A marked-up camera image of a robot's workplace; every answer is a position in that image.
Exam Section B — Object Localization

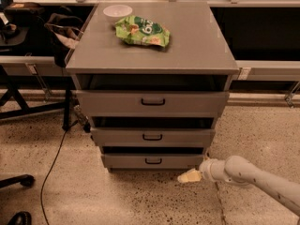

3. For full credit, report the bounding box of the grey bottom drawer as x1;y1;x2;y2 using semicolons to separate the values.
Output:
101;154;204;170

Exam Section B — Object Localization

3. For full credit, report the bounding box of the grey drawer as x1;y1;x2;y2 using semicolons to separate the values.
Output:
91;127;215;147
101;154;204;170
77;90;229;117

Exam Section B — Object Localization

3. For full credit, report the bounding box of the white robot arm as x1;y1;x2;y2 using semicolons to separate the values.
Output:
177;156;300;217

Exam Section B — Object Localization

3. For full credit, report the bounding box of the grey middle drawer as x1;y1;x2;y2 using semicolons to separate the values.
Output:
91;127;215;147

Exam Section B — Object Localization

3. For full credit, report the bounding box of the grey drawer cabinet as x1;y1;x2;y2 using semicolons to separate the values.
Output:
65;0;240;173

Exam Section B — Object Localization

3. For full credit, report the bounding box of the grey top drawer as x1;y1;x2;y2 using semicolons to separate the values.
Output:
77;90;229;117

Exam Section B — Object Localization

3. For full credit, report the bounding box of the green snack bag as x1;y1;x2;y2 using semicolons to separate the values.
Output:
114;15;171;48

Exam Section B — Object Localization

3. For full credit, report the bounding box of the office chair base leg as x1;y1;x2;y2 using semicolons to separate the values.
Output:
0;174;35;188

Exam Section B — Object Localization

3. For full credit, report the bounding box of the white bowl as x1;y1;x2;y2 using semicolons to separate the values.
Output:
103;5;133;24

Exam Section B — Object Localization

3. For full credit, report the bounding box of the dark bag with cloth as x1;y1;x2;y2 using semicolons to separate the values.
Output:
44;13;83;68

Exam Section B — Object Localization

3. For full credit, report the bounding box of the metal rail bracket right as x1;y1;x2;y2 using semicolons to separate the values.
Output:
284;82;300;108

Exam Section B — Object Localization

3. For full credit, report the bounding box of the metal rail bracket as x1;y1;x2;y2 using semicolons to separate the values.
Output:
284;82;300;108
25;63;53;100

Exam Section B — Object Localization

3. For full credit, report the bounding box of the black floor cable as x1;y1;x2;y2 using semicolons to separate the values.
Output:
39;119;79;225

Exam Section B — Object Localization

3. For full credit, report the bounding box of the metal rail bracket left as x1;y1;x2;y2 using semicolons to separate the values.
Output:
25;63;53;100

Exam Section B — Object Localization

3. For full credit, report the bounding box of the black table frame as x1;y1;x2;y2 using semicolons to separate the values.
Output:
0;66;72;131

